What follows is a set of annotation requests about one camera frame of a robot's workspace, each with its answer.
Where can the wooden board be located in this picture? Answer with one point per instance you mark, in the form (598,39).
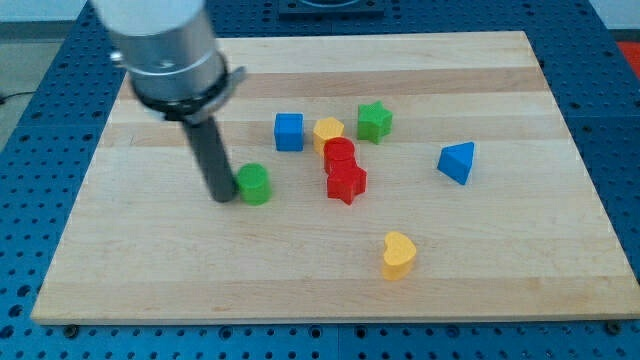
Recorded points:
(526,238)

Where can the yellow hexagon block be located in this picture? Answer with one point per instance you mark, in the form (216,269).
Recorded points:
(324,130)

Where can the blue cube block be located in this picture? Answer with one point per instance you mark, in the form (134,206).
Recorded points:
(289,132)

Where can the red star block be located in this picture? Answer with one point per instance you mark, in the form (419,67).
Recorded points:
(346,184)

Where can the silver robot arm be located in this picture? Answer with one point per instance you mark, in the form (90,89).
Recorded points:
(170,52)

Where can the red cylinder block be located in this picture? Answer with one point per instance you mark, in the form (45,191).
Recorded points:
(339,153)

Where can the green cylinder block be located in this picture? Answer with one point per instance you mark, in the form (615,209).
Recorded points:
(254,184)

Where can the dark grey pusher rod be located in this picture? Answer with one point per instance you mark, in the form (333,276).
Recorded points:
(208,148)

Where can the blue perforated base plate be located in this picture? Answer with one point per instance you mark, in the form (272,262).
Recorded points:
(47,155)

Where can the green star block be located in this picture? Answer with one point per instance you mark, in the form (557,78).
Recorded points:
(374,122)

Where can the yellow heart block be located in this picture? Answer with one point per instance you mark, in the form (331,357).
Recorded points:
(398,256)

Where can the blue triangle block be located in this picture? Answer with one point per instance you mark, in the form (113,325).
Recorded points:
(456,161)

